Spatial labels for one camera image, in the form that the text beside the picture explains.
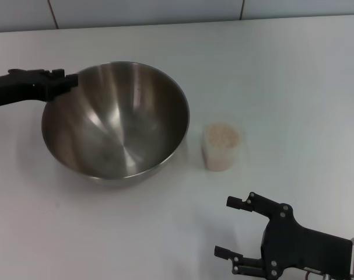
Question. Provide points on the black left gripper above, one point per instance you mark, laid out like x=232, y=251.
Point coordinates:
x=13, y=89

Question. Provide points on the stainless steel mixing bowl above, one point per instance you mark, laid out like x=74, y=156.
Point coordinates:
x=115, y=122

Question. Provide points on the clear plastic measuring cup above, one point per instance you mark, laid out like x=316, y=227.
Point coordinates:
x=207, y=154

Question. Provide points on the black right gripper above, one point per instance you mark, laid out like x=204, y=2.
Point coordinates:
x=296, y=248

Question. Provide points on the white rice grains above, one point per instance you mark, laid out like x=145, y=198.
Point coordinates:
x=223, y=137

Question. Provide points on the white partition panel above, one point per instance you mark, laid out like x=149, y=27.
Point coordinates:
x=136, y=11
x=305, y=7

